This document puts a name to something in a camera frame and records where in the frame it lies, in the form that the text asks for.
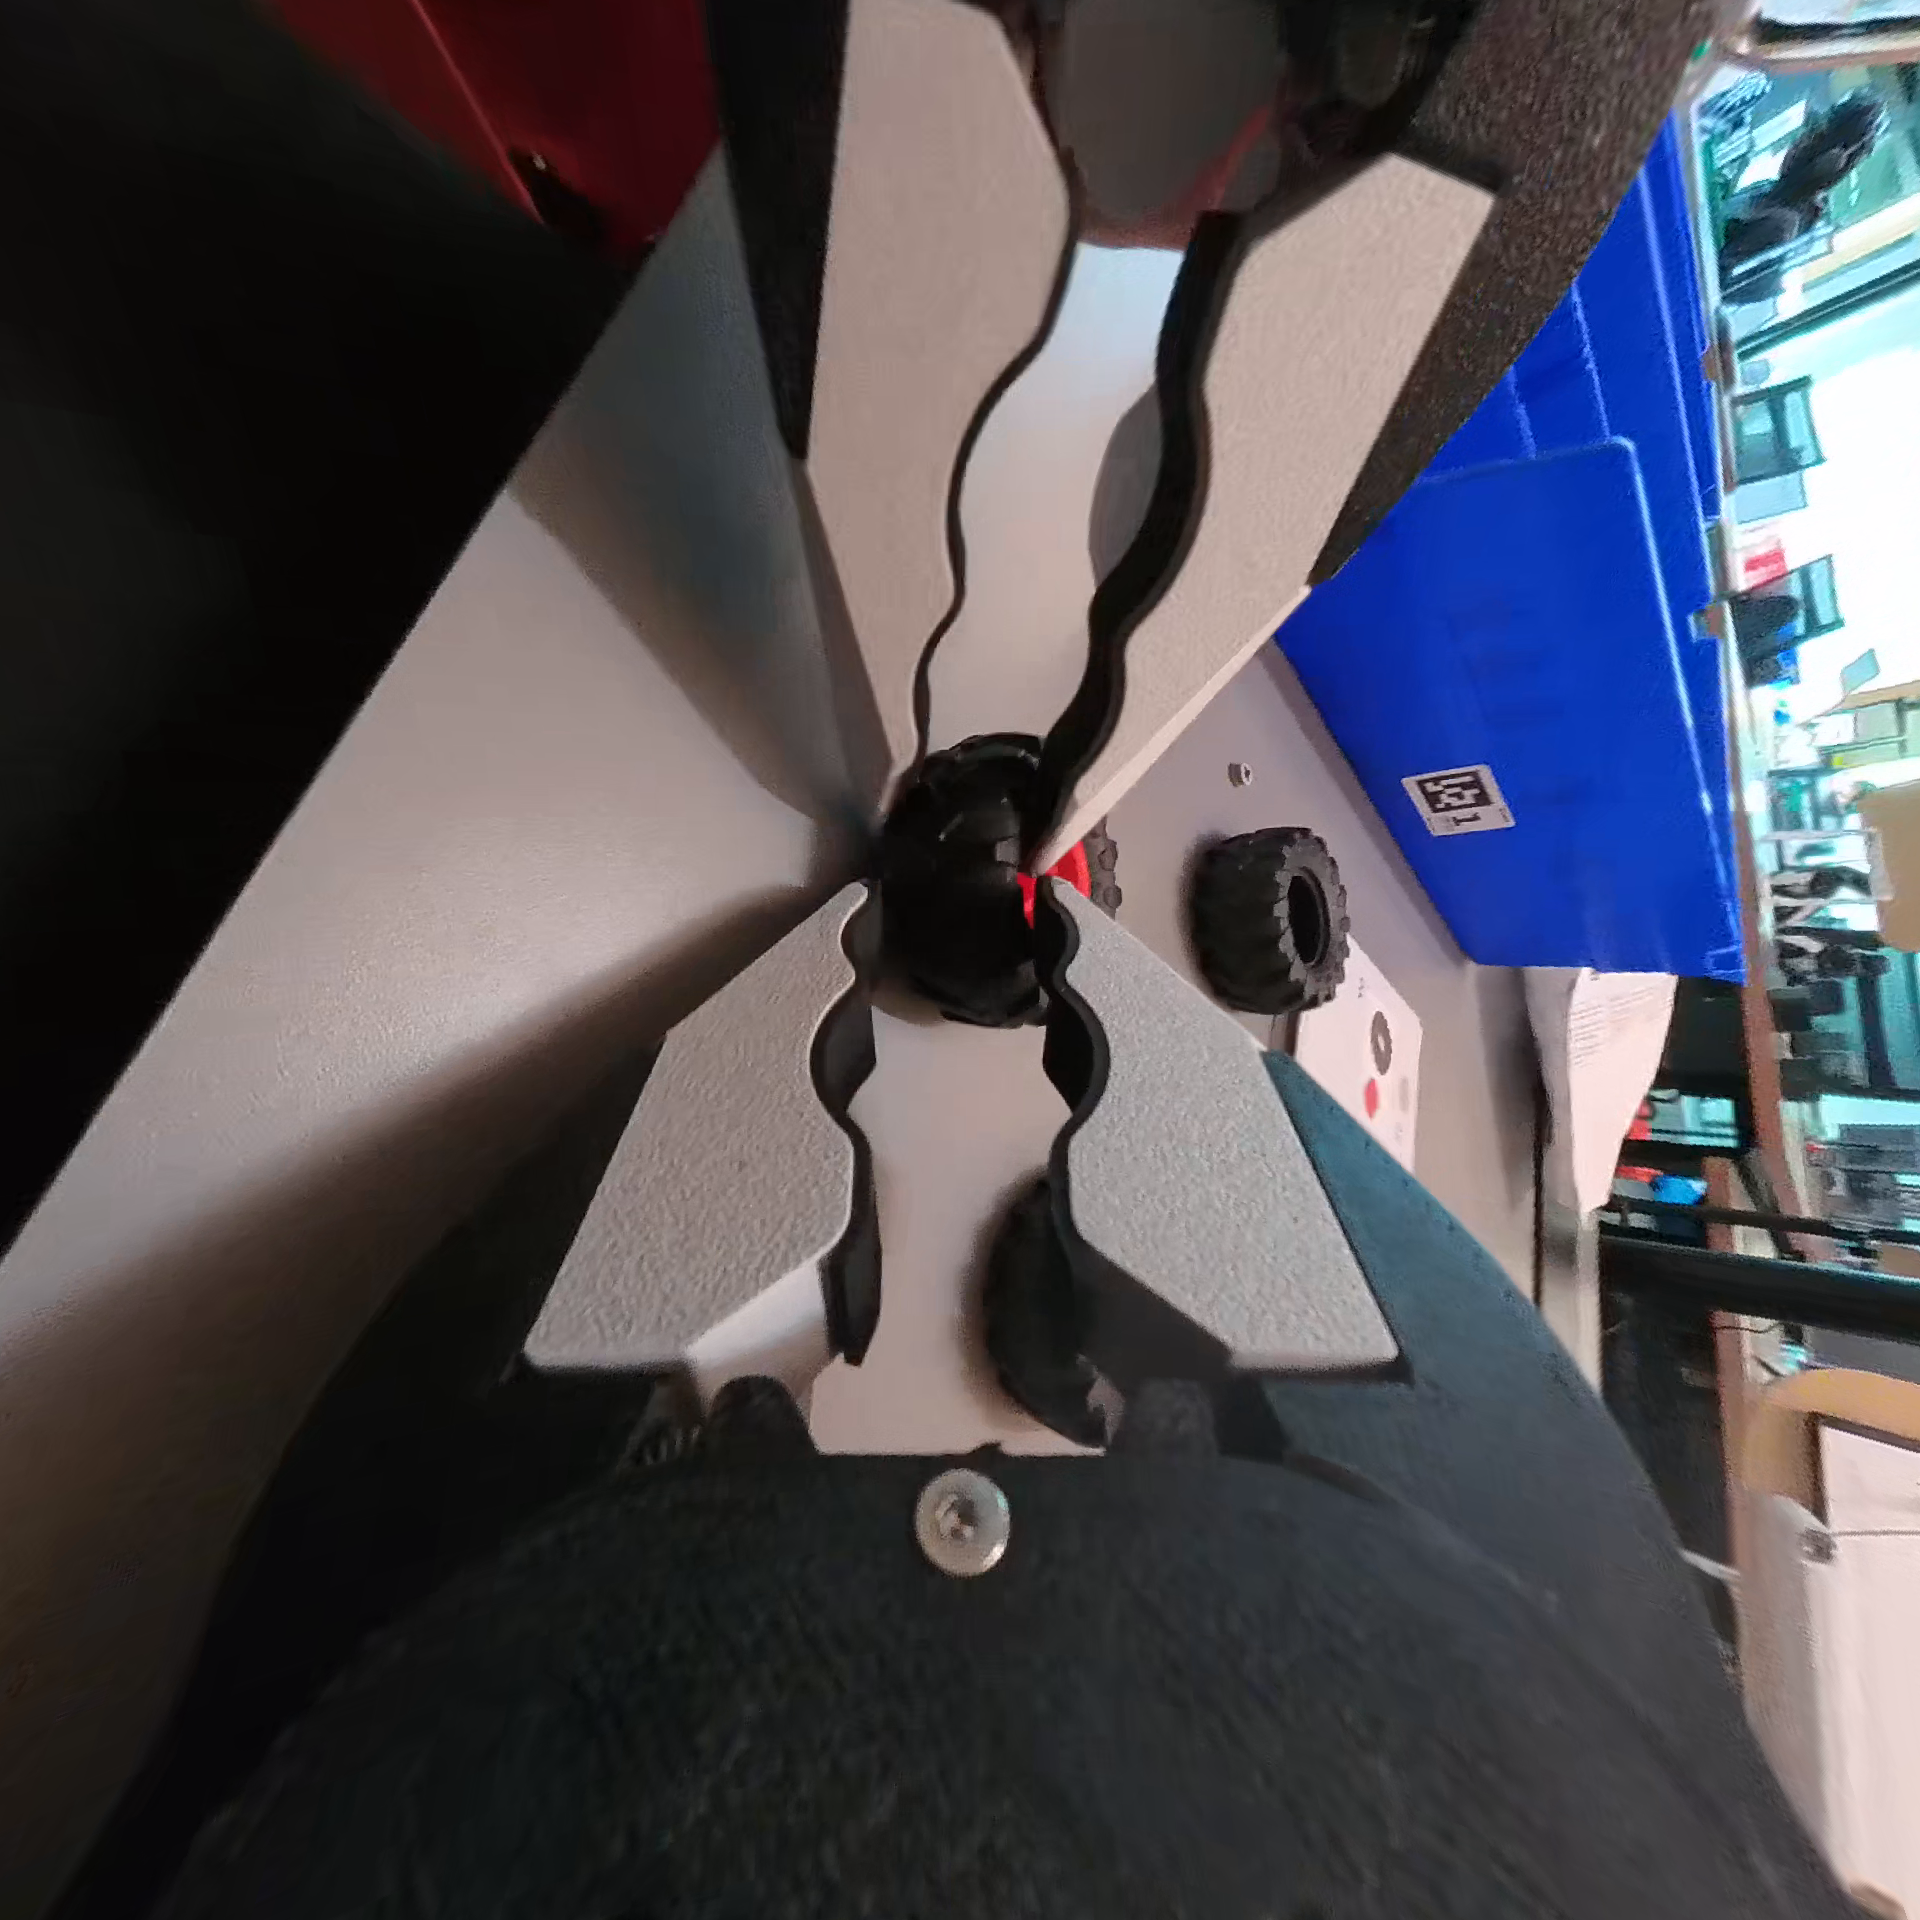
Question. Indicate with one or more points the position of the black rubber toy tire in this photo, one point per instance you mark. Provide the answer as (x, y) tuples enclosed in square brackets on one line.
[(1026, 1307), (1253, 923)]

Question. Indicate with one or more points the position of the white printed paper sheet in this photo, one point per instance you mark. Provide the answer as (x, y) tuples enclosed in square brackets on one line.
[(1599, 1082)]

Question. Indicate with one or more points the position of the dark red panel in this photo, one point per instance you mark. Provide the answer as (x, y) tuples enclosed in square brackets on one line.
[(450, 91)]

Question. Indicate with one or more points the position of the white board stand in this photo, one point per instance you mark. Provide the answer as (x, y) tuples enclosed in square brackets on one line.
[(1793, 1561)]

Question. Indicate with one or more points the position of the black office chair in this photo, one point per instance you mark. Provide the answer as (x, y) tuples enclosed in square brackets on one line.
[(1801, 181)]

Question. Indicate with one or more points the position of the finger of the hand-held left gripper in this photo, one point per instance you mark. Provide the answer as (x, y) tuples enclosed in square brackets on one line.
[(917, 299), (1320, 374)]

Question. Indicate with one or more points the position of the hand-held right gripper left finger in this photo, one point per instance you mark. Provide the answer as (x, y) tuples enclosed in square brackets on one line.
[(704, 1186)]

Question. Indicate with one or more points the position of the person's dark clothing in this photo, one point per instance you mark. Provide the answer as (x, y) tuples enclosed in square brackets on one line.
[(180, 601)]

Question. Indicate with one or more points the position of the white marker tag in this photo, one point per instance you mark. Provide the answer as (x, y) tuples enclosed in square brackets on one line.
[(1460, 802)]

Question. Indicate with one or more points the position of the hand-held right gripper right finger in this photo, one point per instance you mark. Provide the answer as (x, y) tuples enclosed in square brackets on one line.
[(1215, 1202)]

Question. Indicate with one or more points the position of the black metal pole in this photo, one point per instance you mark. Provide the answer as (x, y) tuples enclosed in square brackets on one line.
[(1770, 1290)]

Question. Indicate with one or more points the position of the blue plastic bin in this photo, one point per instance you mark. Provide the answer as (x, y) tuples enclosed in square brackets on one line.
[(1531, 601)]

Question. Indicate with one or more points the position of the white instruction booklet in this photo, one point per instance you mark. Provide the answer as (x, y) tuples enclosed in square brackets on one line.
[(1372, 1052)]

